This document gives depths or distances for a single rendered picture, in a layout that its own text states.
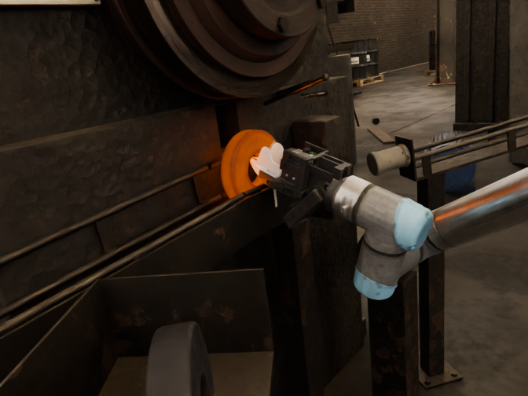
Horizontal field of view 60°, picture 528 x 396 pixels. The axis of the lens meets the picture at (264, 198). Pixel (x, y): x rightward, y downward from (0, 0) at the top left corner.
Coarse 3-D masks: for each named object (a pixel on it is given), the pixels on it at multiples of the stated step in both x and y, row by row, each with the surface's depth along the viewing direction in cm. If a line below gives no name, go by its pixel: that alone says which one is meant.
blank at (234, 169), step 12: (240, 132) 89; (252, 132) 88; (264, 132) 91; (228, 144) 87; (240, 144) 86; (252, 144) 89; (264, 144) 91; (228, 156) 86; (240, 156) 86; (228, 168) 86; (240, 168) 87; (228, 180) 86; (240, 180) 87; (228, 192) 88; (240, 192) 87
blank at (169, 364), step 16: (160, 336) 36; (176, 336) 36; (192, 336) 36; (160, 352) 34; (176, 352) 34; (192, 352) 35; (160, 368) 33; (176, 368) 33; (192, 368) 34; (208, 368) 43; (160, 384) 32; (176, 384) 32; (192, 384) 33; (208, 384) 41
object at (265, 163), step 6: (264, 150) 86; (258, 156) 87; (264, 156) 86; (270, 156) 85; (252, 162) 89; (258, 162) 88; (264, 162) 87; (270, 162) 85; (258, 168) 87; (264, 168) 87; (270, 168) 86; (276, 168) 85; (270, 174) 85; (276, 174) 86
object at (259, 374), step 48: (96, 288) 54; (144, 288) 55; (192, 288) 54; (240, 288) 53; (48, 336) 44; (96, 336) 53; (144, 336) 57; (240, 336) 55; (0, 384) 38; (48, 384) 44; (96, 384) 52; (144, 384) 53; (240, 384) 51
